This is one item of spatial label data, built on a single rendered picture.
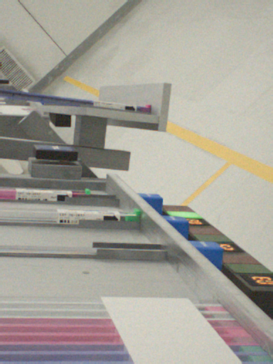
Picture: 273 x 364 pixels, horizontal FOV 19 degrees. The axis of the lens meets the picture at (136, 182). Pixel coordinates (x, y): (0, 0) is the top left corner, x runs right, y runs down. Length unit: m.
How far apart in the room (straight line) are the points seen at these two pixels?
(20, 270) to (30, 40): 7.79
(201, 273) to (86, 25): 7.90
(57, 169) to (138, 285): 0.39
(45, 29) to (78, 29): 0.33
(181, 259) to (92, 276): 0.07
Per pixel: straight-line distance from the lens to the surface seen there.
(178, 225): 0.81
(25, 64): 8.41
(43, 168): 0.98
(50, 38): 8.43
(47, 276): 0.63
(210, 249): 0.71
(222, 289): 0.56
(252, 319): 0.51
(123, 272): 0.65
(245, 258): 0.77
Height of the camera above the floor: 0.97
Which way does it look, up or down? 16 degrees down
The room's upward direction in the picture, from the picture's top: 42 degrees counter-clockwise
